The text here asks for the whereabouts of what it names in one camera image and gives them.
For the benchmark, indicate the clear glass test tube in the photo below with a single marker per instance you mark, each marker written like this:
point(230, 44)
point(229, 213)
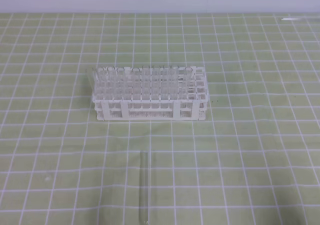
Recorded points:
point(144, 188)

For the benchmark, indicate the white test tube rack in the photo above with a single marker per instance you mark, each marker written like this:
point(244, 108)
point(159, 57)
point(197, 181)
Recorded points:
point(148, 93)

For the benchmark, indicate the clear tube at rack right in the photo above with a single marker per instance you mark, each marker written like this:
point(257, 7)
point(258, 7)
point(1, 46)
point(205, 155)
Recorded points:
point(188, 71)

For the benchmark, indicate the green checked tablecloth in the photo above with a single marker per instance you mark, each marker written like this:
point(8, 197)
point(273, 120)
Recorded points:
point(254, 160)

